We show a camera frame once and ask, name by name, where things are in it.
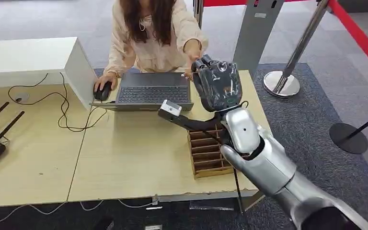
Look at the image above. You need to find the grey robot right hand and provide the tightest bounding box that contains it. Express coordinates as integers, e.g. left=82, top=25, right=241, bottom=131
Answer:
left=191, top=54, right=244, bottom=113

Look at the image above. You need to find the person's left hand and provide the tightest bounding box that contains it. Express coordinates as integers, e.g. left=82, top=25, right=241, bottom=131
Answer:
left=183, top=38, right=204, bottom=81

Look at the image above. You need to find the person's right hand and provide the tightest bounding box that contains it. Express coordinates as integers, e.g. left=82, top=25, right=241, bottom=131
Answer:
left=93, top=72, right=119, bottom=93

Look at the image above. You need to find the black computer mouse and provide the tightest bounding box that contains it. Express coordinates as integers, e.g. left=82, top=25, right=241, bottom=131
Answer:
left=93, top=81, right=112, bottom=102

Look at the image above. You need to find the person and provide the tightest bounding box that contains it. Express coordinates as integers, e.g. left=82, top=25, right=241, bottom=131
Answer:
left=93, top=0, right=209, bottom=93

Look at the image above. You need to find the dark grey laptop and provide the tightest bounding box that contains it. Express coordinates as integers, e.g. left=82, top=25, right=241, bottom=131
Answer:
left=89, top=72, right=194, bottom=112

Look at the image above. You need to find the red barrier belt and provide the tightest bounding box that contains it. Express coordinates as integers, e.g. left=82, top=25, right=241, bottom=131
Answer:
left=328, top=0, right=368, bottom=80
left=203, top=0, right=315, bottom=8

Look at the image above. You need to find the grey kiosk stand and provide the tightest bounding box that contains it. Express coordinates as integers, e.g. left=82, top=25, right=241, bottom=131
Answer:
left=231, top=0, right=286, bottom=78

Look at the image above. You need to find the wooden slotted card box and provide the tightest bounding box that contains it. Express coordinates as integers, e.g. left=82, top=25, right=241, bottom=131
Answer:
left=187, top=124, right=235, bottom=179

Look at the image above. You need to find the white box shelf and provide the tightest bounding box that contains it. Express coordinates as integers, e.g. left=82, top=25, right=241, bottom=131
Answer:
left=0, top=36, right=98, bottom=111

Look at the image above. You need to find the small grey round plug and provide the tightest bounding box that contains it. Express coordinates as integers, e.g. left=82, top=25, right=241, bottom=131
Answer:
left=14, top=92, right=30, bottom=104

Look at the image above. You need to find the dark grey carpet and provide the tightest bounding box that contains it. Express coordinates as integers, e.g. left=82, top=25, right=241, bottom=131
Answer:
left=93, top=63, right=368, bottom=230

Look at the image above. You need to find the grey tape strip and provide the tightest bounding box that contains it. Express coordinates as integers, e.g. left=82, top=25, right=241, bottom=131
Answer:
left=188, top=206, right=235, bottom=212

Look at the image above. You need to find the grey metal post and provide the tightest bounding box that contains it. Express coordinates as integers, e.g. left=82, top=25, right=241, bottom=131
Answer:
left=192, top=0, right=205, bottom=30

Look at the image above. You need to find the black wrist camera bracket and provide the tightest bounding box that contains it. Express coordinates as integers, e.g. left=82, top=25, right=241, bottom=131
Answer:
left=157, top=109, right=233, bottom=147

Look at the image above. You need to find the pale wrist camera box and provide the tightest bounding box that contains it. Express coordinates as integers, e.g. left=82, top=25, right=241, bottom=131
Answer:
left=160, top=99, right=183, bottom=118

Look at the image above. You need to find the chrome stanchion post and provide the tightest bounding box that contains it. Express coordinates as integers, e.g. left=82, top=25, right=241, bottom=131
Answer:
left=263, top=0, right=331, bottom=99

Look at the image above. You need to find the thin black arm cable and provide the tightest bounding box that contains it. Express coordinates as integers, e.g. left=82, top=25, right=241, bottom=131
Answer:
left=232, top=167, right=245, bottom=215

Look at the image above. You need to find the black stanchion post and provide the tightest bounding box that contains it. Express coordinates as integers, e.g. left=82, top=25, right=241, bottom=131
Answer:
left=328, top=108, right=368, bottom=155

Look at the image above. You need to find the white cable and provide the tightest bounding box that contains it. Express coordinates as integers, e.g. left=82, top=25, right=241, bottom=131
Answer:
left=0, top=199, right=155, bottom=223

